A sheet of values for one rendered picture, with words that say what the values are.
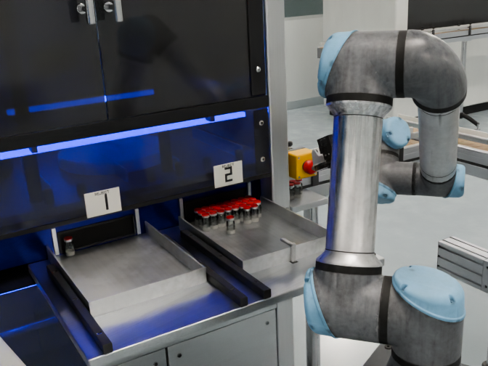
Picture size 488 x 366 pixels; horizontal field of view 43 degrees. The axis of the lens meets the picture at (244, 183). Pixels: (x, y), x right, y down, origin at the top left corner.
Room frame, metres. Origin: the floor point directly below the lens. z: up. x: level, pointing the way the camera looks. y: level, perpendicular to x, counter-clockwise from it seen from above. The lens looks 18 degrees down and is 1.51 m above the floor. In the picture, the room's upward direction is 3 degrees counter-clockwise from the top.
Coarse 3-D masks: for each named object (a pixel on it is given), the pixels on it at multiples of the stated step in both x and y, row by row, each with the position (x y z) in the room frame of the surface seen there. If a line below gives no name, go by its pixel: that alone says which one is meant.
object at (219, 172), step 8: (240, 160) 1.57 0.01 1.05; (216, 168) 1.53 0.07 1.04; (232, 168) 1.55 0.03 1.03; (240, 168) 1.57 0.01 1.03; (216, 176) 1.53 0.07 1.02; (224, 176) 1.54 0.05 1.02; (232, 176) 1.55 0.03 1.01; (240, 176) 1.57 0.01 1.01; (216, 184) 1.53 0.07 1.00; (224, 184) 1.54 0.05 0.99
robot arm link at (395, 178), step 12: (384, 156) 1.34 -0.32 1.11; (396, 156) 1.35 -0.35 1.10; (384, 168) 1.32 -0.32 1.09; (396, 168) 1.31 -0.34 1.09; (408, 168) 1.31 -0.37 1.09; (384, 180) 1.31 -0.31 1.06; (396, 180) 1.30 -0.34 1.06; (408, 180) 1.29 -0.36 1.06; (384, 192) 1.29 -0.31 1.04; (396, 192) 1.31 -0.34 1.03; (408, 192) 1.30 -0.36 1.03
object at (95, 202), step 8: (96, 192) 1.37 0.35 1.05; (104, 192) 1.38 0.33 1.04; (112, 192) 1.39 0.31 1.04; (88, 200) 1.36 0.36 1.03; (96, 200) 1.37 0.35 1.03; (104, 200) 1.38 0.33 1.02; (112, 200) 1.39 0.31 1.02; (120, 200) 1.40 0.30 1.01; (88, 208) 1.36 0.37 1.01; (96, 208) 1.37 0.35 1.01; (104, 208) 1.38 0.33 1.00; (112, 208) 1.39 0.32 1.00; (120, 208) 1.40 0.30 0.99; (88, 216) 1.36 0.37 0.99
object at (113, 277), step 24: (120, 240) 1.47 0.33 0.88; (144, 240) 1.46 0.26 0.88; (168, 240) 1.38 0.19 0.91; (72, 264) 1.34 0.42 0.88; (96, 264) 1.33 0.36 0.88; (120, 264) 1.32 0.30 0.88; (144, 264) 1.32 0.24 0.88; (168, 264) 1.31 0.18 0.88; (192, 264) 1.27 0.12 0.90; (72, 288) 1.20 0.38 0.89; (96, 288) 1.21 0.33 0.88; (120, 288) 1.20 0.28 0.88; (144, 288) 1.15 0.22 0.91; (168, 288) 1.17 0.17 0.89; (96, 312) 1.09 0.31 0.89
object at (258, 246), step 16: (272, 208) 1.60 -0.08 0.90; (192, 224) 1.55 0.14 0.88; (240, 224) 1.53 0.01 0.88; (256, 224) 1.53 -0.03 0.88; (272, 224) 1.52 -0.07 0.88; (288, 224) 1.52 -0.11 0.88; (304, 224) 1.47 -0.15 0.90; (208, 240) 1.38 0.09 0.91; (224, 240) 1.43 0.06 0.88; (240, 240) 1.43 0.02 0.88; (256, 240) 1.42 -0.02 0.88; (272, 240) 1.42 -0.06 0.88; (304, 240) 1.41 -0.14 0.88; (320, 240) 1.34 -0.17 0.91; (240, 256) 1.33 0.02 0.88; (256, 256) 1.26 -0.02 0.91; (272, 256) 1.28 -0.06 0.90; (288, 256) 1.30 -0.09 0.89
